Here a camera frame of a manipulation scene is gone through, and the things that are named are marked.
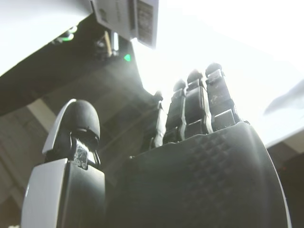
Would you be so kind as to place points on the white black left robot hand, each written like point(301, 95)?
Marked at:
point(190, 178)

